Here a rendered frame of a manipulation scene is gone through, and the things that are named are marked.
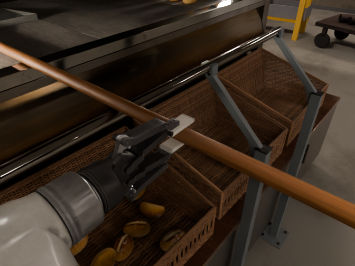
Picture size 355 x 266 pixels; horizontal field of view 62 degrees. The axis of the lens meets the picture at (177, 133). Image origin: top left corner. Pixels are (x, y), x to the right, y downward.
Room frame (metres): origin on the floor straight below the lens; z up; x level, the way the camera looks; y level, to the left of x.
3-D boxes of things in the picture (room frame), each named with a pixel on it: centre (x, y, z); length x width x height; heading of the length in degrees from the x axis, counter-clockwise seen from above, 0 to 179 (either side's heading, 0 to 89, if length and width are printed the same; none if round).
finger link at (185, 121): (0.45, 0.00, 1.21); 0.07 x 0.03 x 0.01; 140
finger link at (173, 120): (0.43, 0.02, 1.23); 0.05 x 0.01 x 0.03; 140
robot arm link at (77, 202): (0.27, 0.15, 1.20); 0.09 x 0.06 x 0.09; 50
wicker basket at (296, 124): (1.55, -0.56, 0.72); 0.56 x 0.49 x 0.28; 140
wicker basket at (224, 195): (1.09, -0.17, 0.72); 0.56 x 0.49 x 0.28; 139
